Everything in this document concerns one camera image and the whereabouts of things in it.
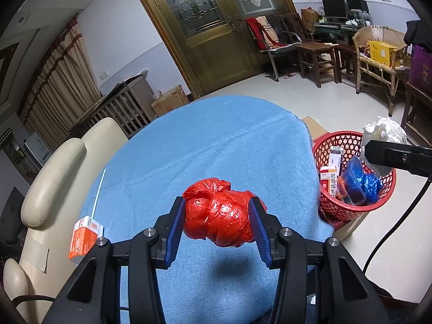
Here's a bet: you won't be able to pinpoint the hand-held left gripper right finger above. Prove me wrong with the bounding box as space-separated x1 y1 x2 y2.
248 196 392 324

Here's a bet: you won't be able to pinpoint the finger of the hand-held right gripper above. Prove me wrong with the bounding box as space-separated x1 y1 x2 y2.
364 139 432 178

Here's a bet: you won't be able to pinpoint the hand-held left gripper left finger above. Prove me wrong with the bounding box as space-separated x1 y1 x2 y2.
42 196 187 324

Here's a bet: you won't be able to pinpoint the white plastic bag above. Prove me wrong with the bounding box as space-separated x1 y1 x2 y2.
359 116 408 178

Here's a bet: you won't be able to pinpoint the blue plastic bag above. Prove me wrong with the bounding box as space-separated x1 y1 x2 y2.
344 155 383 205

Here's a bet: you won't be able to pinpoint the red plastic bag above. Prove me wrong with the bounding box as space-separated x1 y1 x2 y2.
182 177 267 248

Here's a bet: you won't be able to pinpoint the yellow medicine box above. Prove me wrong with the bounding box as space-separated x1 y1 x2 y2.
319 167 341 202

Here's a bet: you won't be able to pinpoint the red plastic basket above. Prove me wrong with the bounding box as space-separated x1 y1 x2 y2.
311 130 397 228

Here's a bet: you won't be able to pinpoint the dark wooden side table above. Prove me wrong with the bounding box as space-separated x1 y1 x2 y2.
401 81 432 146

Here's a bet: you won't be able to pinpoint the thin white stick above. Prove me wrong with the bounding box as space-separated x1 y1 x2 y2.
90 170 108 217

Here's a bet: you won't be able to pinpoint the purple bag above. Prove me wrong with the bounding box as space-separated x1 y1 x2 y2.
408 44 432 86

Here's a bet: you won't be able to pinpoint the orange and white carton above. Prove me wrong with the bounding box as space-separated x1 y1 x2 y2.
68 215 103 264

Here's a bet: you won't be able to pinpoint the yellow carton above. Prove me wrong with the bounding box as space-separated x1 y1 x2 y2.
368 40 399 68

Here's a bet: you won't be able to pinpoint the dark wooden stool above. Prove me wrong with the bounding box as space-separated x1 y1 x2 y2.
333 44 359 84

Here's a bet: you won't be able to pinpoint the wicker chair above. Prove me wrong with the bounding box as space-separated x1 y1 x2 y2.
352 25 410 117

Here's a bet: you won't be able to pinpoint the dark jacket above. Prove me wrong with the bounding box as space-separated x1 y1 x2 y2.
403 20 432 46

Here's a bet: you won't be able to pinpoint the dark wooden chair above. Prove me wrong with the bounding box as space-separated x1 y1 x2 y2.
279 13 340 89

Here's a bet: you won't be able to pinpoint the grey wooden crib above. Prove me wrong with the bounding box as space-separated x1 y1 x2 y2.
69 69 159 139

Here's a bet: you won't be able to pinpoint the cluttered desk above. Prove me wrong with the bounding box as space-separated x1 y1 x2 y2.
314 20 372 46

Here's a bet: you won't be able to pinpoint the cream leather sofa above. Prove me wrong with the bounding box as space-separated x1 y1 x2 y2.
3 117 129 324

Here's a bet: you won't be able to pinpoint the beige paper patch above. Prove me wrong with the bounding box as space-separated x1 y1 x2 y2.
20 234 50 272

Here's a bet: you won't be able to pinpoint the black computer monitor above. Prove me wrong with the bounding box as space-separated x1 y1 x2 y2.
322 0 348 21

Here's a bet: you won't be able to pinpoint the small cardboard box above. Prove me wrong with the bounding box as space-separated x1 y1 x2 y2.
300 8 319 24

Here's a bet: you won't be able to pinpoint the white refrigerator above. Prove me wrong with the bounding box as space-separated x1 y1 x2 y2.
23 131 53 167

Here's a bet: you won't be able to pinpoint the dark display cabinet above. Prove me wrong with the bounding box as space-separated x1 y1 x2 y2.
2 135 34 179

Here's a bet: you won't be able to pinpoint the wooden double door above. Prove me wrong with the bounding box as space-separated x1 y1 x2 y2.
126 0 298 102

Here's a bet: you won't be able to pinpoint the red striped blanket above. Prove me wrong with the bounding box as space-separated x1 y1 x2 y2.
246 16 287 49

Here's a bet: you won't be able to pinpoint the beige curtains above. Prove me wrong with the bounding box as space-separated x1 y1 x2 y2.
17 17 102 149

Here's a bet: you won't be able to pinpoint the black cable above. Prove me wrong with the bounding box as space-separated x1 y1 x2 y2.
10 295 56 306
363 177 432 272

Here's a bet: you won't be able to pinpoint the metal frame chair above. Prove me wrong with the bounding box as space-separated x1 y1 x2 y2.
246 15 304 82

